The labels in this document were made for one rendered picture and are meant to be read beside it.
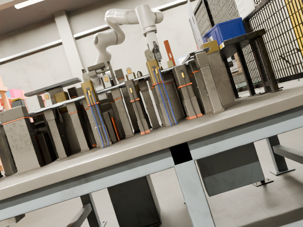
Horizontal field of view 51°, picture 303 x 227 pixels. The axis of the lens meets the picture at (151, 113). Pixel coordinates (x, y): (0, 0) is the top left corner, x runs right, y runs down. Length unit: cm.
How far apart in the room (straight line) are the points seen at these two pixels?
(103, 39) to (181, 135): 120
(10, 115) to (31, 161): 25
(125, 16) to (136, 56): 661
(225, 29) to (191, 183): 101
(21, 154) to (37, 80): 738
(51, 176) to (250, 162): 83
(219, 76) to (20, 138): 108
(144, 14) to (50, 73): 727
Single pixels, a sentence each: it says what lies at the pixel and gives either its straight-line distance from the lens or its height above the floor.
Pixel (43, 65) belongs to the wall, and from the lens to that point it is 906.
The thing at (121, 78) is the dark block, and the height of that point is 106.
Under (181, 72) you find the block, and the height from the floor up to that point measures 94.
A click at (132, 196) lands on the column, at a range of 238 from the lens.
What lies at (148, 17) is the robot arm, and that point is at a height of 130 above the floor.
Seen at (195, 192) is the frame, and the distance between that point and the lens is 120.
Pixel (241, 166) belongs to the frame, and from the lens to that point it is 147.
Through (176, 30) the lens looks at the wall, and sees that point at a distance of 866.
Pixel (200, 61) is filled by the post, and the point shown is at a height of 95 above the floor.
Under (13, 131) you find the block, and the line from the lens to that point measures 175.
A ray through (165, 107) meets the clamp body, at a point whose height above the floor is 80.
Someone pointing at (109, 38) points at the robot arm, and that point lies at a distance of 218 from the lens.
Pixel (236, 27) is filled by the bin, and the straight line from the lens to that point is 193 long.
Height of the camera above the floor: 80
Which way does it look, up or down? level
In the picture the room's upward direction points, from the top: 18 degrees counter-clockwise
